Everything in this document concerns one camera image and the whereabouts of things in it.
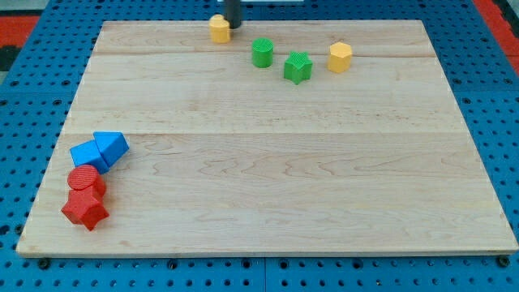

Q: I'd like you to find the green star block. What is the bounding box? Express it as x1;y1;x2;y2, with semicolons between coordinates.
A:
283;51;313;84

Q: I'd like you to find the green cylinder block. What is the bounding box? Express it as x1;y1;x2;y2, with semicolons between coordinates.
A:
251;37;274;68

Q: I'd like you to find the yellow hexagon block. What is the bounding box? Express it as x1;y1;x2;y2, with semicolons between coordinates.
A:
327;42;353;73

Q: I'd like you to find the red star block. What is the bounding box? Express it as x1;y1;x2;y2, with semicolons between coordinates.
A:
61;187;109;231

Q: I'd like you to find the wooden board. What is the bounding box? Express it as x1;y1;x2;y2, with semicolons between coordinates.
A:
17;20;518;258

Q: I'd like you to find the red cylinder block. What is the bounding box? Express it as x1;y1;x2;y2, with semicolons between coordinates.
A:
67;165;106;198

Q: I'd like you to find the blue triangle block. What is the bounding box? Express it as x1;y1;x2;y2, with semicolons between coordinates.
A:
93;131;129;167

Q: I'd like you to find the blue cube block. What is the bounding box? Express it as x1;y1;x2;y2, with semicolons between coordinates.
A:
70;140;109;174

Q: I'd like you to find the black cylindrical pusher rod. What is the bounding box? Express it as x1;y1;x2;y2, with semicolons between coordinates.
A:
224;0;242;29

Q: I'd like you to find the yellow heart block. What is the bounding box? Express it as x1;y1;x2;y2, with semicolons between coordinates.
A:
208;14;231;44

